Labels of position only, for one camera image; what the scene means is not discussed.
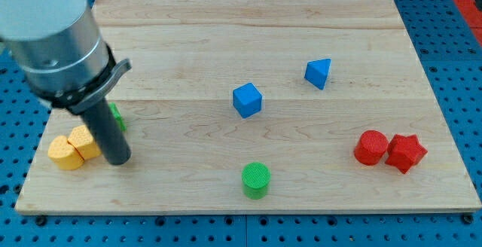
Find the blue cube block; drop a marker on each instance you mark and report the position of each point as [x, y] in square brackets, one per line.
[247, 100]

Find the yellow pentagon block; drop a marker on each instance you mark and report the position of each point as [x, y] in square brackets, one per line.
[82, 140]

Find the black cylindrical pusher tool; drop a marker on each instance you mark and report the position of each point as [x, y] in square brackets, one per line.
[107, 134]

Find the red star block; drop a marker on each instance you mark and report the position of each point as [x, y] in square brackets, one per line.
[404, 152]

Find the green cylinder block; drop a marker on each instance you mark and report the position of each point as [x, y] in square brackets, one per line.
[256, 178]

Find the green star block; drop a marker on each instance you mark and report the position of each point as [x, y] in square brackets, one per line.
[117, 116]

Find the blue triangular prism block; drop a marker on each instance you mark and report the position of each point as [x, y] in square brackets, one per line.
[317, 72]

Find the red cylinder block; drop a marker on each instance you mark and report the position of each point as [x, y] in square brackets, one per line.
[370, 148]

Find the light wooden board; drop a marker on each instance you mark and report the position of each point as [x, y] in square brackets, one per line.
[189, 144]

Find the yellow heart block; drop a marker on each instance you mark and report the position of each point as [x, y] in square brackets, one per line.
[64, 155]

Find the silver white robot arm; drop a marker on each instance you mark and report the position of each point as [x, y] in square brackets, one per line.
[67, 64]

